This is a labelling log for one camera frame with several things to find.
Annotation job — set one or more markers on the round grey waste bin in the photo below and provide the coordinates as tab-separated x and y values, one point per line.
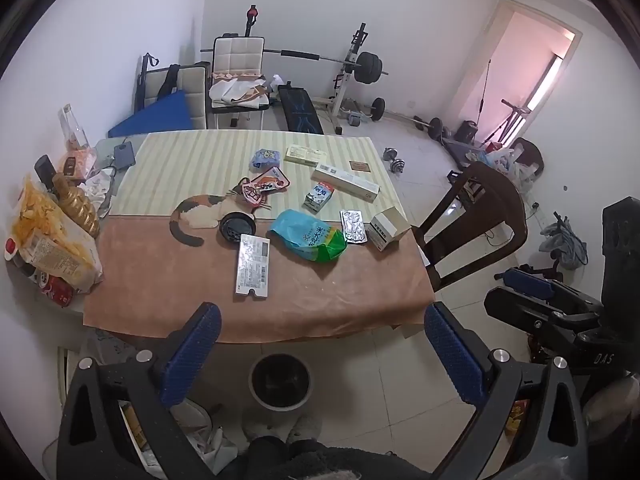
280	382

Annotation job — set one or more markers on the person's dark trouser legs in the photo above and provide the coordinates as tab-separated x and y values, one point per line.
320	462

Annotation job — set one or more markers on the small floor barbell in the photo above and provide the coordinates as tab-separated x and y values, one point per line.
378	109

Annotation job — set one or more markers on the small brown card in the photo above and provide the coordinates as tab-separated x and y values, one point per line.
358	166

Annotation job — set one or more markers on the grey slipper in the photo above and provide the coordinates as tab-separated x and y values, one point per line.
306	430
261	432

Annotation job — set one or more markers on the blue tissue pack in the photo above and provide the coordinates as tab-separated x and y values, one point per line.
265	158

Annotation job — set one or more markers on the grey cloth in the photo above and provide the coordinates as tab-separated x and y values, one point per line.
565	240

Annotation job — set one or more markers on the black tripod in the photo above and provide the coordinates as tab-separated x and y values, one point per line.
510	120

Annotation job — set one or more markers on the black weight bench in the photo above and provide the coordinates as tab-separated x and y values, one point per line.
300	110

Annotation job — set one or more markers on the gold bottle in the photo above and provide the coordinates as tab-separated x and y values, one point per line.
75	205

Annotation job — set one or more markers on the blue exercise mat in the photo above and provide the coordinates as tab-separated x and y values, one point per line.
150	115

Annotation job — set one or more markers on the white padded chair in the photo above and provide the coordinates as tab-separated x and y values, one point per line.
237	57
192	92

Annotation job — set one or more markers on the silver blister pack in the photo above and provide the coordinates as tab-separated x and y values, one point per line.
354	226

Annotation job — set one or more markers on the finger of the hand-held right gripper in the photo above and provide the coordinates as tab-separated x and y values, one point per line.
527	282
515	312

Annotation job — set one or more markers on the chrome dumbbell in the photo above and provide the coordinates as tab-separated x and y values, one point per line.
395	161

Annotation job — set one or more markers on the red snack packet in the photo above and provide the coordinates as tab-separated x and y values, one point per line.
262	185

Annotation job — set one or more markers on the round black lid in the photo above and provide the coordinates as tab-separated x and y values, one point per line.
236	226

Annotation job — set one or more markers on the blue white milk carton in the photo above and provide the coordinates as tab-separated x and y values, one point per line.
318	196

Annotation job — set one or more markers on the flat cream box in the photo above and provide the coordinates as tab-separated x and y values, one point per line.
303	154

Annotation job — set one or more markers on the clear glass bottle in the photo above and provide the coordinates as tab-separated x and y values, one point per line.
72	132

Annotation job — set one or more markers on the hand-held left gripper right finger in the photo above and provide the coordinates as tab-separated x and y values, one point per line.
452	360

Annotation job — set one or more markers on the yellow chips bag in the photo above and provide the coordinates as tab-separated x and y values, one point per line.
45	240

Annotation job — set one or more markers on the cat print table mat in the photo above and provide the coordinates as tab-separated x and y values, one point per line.
210	280

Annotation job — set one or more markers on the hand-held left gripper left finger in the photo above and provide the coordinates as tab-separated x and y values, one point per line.
192	355

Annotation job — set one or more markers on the dark wooden chair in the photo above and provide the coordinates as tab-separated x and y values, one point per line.
470	225

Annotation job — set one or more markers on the white plastic bags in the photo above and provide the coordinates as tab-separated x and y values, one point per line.
502	160

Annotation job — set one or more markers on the red drink can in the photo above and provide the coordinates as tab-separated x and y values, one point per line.
55	287

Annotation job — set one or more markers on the small white box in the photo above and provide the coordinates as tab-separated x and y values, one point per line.
387	228

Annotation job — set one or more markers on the small black device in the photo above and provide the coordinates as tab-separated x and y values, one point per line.
45	170

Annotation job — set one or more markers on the blue green rice bag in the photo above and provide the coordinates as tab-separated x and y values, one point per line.
305	237

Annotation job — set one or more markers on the long white box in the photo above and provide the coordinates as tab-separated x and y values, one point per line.
345	182

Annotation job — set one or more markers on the flat silver white packet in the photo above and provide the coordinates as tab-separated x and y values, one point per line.
252	266

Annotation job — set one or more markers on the black metal stand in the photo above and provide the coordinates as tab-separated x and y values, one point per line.
145	80

